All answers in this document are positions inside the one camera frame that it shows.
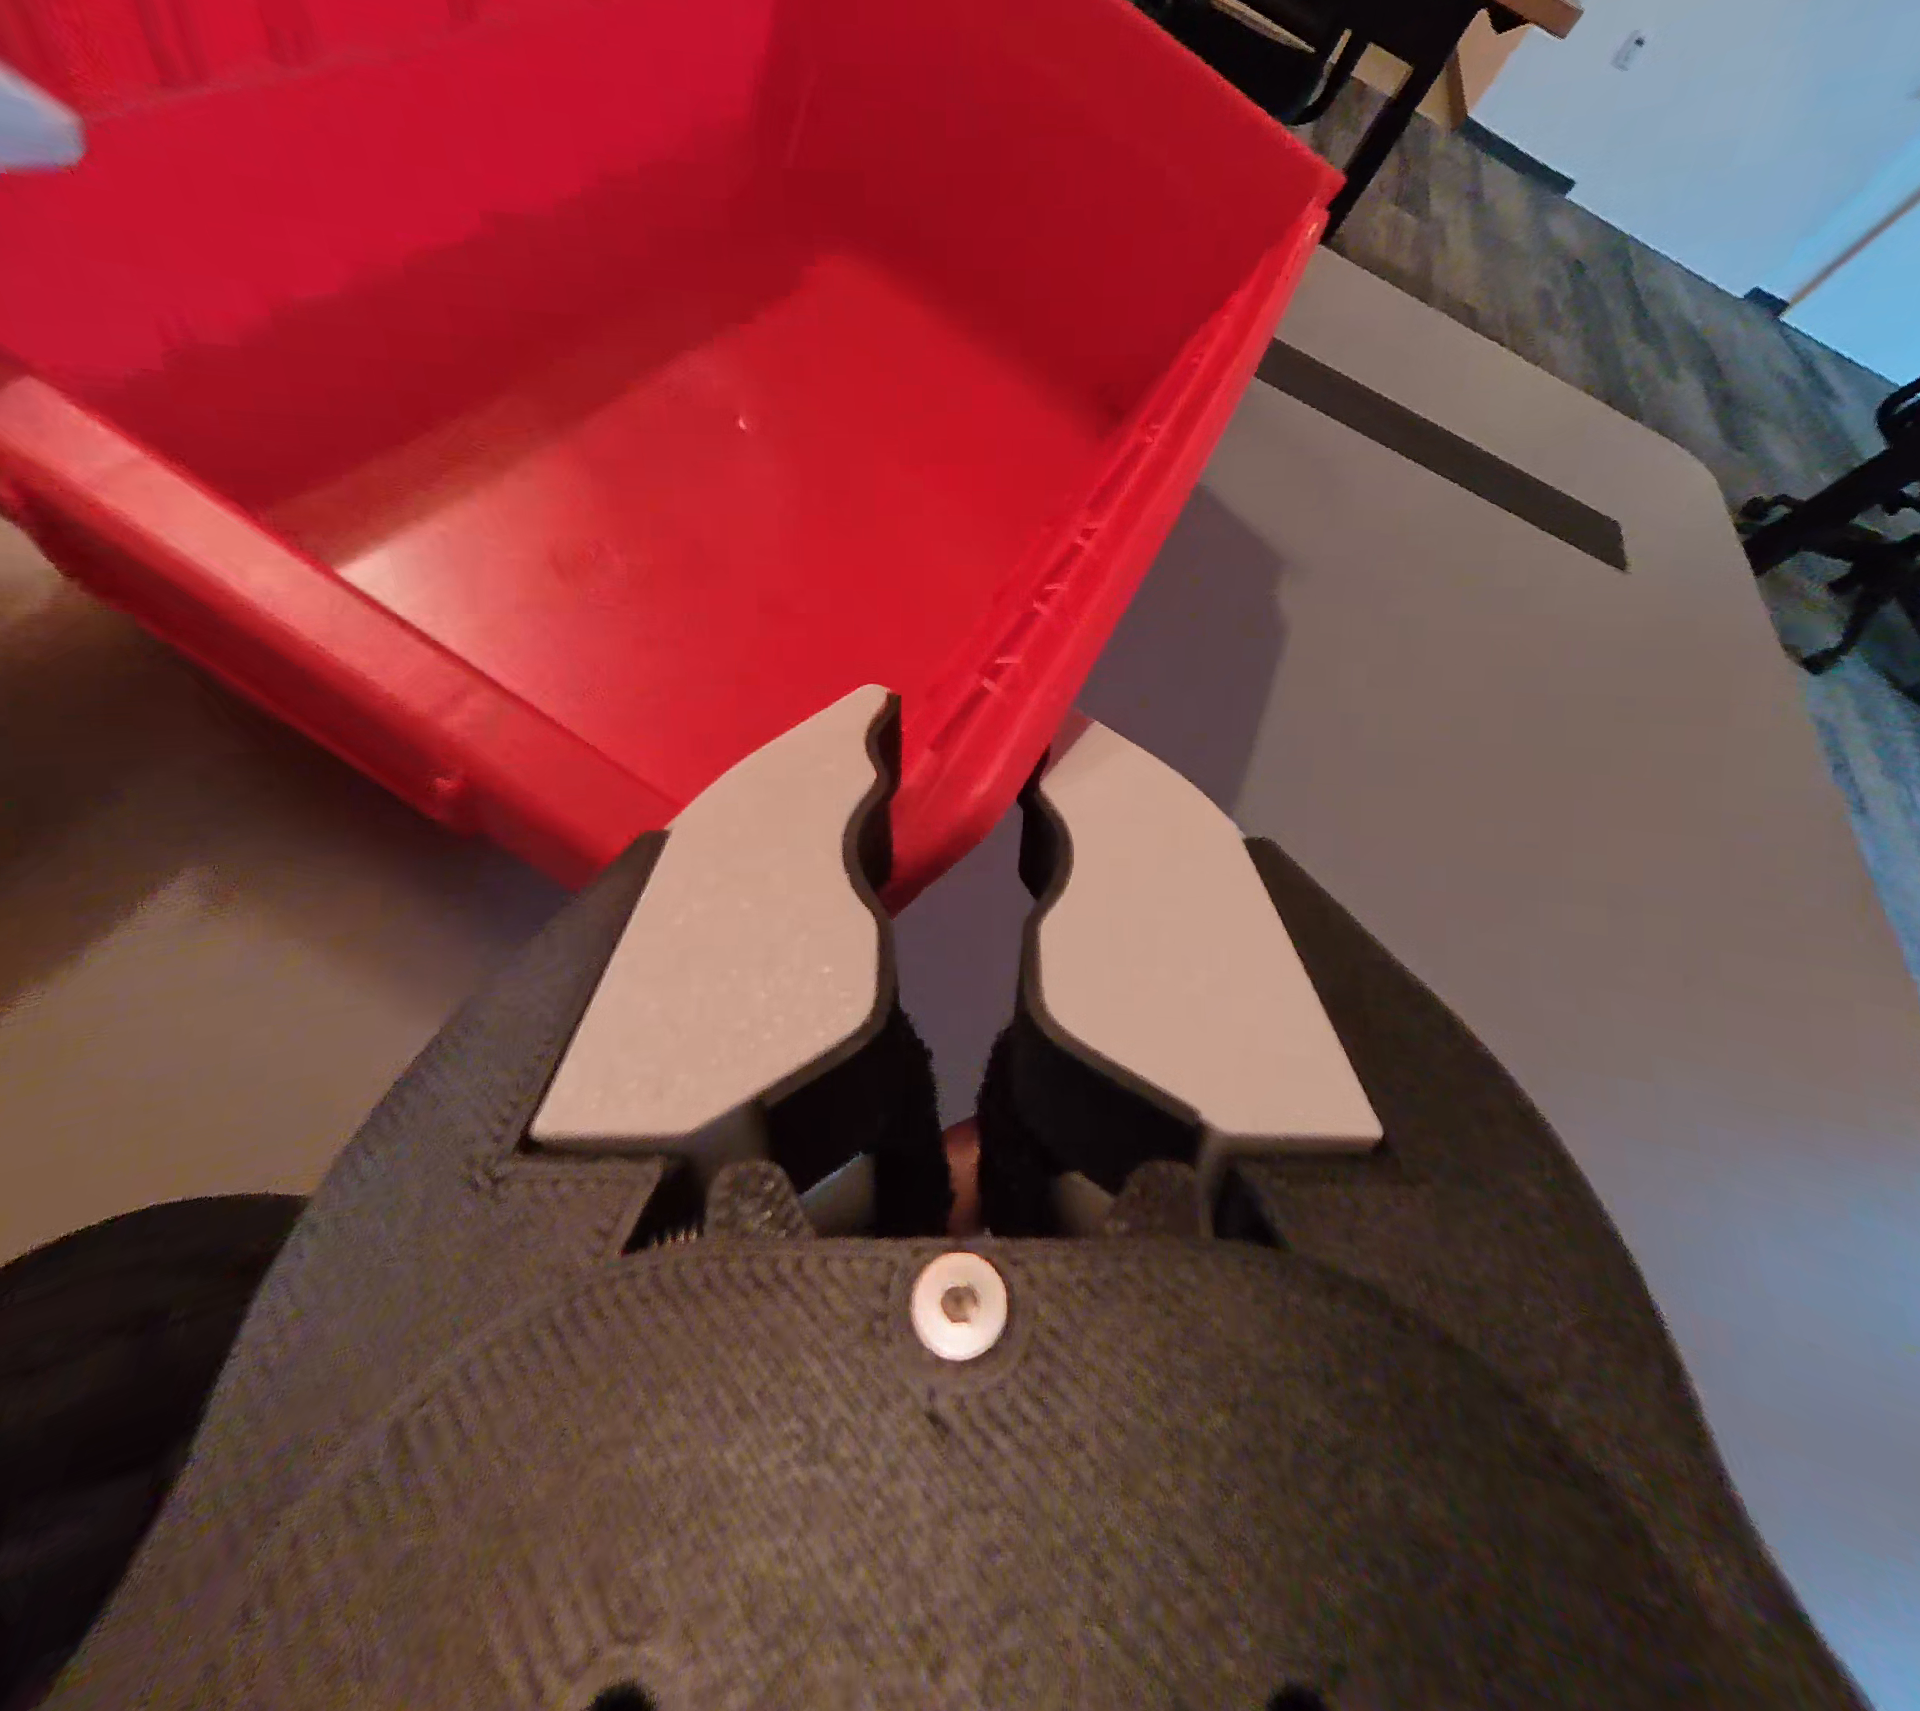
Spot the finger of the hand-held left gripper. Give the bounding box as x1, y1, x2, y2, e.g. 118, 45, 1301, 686
0, 67, 85, 173

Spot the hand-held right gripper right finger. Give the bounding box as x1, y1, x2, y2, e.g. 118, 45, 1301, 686
975, 718, 1386, 1210

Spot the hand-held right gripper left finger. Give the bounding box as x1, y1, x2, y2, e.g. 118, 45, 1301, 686
529, 684, 955, 1210

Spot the red plastic bin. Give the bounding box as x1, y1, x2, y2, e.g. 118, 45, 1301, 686
0, 0, 1344, 910

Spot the black textured wrist pad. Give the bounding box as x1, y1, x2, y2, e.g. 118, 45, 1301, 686
0, 1194, 311, 1711

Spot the black office chair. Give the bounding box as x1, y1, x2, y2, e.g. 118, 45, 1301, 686
1740, 377, 1920, 678

